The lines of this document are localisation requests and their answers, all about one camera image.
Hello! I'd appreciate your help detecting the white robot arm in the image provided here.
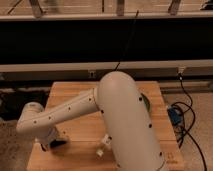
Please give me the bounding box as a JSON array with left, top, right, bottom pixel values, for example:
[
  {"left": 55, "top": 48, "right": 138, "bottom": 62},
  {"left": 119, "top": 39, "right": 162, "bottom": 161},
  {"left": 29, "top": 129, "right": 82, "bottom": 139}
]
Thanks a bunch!
[{"left": 16, "top": 71, "right": 169, "bottom": 171}]

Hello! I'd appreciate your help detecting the wooden table block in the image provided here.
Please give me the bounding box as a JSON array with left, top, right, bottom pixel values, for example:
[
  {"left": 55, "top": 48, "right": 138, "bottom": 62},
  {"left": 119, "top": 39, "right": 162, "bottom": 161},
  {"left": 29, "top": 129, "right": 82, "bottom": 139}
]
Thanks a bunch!
[{"left": 27, "top": 81, "right": 184, "bottom": 171}]

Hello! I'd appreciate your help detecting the small white block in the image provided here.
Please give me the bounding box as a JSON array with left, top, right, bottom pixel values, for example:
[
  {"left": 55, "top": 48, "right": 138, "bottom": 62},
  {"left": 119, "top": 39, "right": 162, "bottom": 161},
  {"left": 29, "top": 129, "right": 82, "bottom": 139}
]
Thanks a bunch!
[
  {"left": 96, "top": 149, "right": 104, "bottom": 157},
  {"left": 102, "top": 134, "right": 111, "bottom": 145}
]

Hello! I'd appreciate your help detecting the blue power adapter box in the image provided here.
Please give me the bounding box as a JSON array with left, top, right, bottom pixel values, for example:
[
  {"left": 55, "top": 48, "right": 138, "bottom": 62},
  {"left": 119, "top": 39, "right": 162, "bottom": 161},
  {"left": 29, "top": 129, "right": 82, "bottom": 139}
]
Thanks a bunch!
[{"left": 168, "top": 107, "right": 181, "bottom": 126}]

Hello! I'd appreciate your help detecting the thin black rod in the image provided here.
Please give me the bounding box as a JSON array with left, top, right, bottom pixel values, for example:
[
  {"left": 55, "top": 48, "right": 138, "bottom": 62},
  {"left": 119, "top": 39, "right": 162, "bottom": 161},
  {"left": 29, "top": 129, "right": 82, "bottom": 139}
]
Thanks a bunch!
[{"left": 113, "top": 10, "right": 140, "bottom": 71}]

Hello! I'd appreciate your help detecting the black floor cable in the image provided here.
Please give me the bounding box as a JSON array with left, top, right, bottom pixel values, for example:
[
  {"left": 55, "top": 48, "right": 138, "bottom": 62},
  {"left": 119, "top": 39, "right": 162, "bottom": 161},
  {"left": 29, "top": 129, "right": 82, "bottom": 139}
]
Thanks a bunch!
[{"left": 170, "top": 73, "right": 208, "bottom": 171}]

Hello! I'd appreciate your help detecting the white wall outlet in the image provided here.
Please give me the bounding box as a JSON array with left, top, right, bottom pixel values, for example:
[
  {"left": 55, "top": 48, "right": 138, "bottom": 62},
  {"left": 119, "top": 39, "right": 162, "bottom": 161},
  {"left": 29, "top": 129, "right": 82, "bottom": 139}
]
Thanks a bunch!
[{"left": 178, "top": 67, "right": 186, "bottom": 74}]

